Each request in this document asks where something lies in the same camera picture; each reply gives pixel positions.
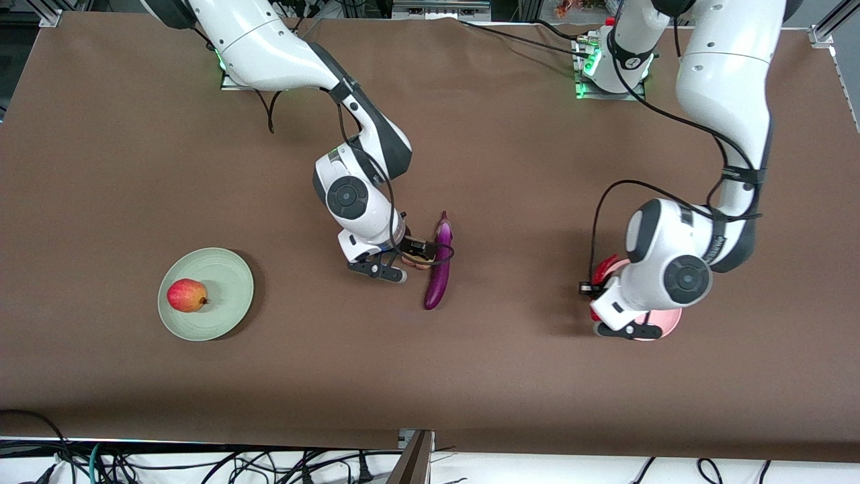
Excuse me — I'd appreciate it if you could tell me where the red chili pepper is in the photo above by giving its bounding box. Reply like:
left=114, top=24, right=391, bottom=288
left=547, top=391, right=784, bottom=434
left=591, top=254, right=624, bottom=288

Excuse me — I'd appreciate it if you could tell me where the red apple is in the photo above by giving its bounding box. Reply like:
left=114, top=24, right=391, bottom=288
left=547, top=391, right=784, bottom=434
left=167, top=278, right=209, bottom=313

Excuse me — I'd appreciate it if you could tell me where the purple eggplant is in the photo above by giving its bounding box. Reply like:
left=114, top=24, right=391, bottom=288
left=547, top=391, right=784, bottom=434
left=423, top=211, right=454, bottom=311

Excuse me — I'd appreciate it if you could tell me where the pink plate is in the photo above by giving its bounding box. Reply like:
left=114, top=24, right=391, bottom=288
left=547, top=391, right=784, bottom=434
left=608, top=258, right=683, bottom=341

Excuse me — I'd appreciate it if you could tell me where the brown table cover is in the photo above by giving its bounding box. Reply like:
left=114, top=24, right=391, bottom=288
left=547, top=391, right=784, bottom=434
left=0, top=12, right=860, bottom=465

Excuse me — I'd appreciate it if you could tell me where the light green plate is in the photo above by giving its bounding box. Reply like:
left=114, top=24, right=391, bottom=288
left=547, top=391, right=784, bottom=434
left=157, top=247, right=255, bottom=341

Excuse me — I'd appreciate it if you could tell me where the grey power strip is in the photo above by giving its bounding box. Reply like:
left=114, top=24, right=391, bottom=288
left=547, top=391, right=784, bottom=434
left=392, top=0, right=492, bottom=21

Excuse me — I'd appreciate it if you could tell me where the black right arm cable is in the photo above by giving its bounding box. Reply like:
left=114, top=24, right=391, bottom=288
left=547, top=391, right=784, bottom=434
left=252, top=84, right=456, bottom=270

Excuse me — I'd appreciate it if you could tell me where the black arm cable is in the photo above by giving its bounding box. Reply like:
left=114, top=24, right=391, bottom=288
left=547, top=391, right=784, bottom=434
left=589, top=0, right=767, bottom=290
left=252, top=84, right=456, bottom=270

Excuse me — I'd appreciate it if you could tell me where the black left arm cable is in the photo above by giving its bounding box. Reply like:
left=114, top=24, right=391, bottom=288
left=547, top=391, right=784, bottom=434
left=589, top=0, right=767, bottom=290

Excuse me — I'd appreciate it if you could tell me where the aluminium camera post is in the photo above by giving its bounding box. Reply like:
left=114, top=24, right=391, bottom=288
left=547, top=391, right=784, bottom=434
left=385, top=429, right=436, bottom=484

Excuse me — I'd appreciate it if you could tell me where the long black cable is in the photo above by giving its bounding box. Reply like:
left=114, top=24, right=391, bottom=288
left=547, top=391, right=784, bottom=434
left=457, top=19, right=589, bottom=60

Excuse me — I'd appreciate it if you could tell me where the thick black cable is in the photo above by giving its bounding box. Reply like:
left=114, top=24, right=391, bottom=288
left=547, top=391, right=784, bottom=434
left=0, top=409, right=76, bottom=484

